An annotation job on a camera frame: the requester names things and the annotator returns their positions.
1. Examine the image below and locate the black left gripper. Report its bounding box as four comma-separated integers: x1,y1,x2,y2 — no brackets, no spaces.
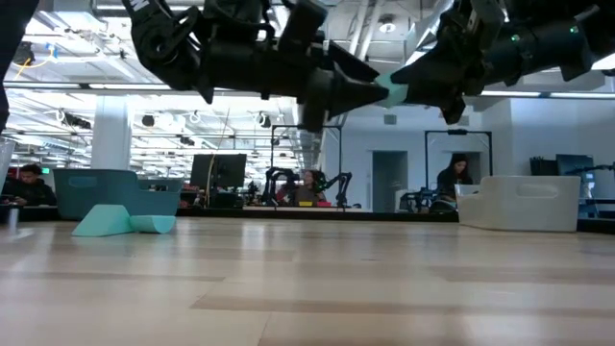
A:
278,0,389,134

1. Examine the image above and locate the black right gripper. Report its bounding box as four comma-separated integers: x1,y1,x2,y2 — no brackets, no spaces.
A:
389,0,505,125

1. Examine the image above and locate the mint green cube block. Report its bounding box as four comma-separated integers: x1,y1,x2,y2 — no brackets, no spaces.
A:
374,71,410,110

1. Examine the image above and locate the mint green half-cylinder block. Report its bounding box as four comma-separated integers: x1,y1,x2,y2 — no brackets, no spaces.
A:
128,214,177,235

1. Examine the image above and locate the mint green wedge block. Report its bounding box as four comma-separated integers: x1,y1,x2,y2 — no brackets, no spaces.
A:
71,204,135,237

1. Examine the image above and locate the person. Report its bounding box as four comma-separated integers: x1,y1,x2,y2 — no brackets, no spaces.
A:
435,152,475,203
2,162,59,207
287,169,328,206

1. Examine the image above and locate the grey door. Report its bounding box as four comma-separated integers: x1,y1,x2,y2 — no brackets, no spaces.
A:
372,150,408,212

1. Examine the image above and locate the small dark monitor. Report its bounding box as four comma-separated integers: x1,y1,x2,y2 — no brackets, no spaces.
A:
529,156,558,177

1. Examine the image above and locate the white translucent plastic bin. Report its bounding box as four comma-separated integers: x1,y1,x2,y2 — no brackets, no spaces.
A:
455,175,581,234

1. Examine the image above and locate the black computer monitor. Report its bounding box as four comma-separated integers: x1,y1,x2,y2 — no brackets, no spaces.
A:
189,153,248,189

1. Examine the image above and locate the dark wide monitor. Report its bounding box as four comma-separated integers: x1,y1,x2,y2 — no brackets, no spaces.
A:
555,153,596,184

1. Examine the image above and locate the white building column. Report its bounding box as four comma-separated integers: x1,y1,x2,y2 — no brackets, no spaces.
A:
89,94,134,171

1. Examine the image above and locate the teal plastic bin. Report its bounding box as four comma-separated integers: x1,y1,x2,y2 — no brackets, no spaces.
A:
53,168,185,221

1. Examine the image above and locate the black metal frame stand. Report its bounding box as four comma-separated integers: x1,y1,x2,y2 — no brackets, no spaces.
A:
424,128,494,178
270,123,344,208

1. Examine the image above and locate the black aluminium table frame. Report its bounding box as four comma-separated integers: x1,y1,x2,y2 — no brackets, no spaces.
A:
0,204,615,235

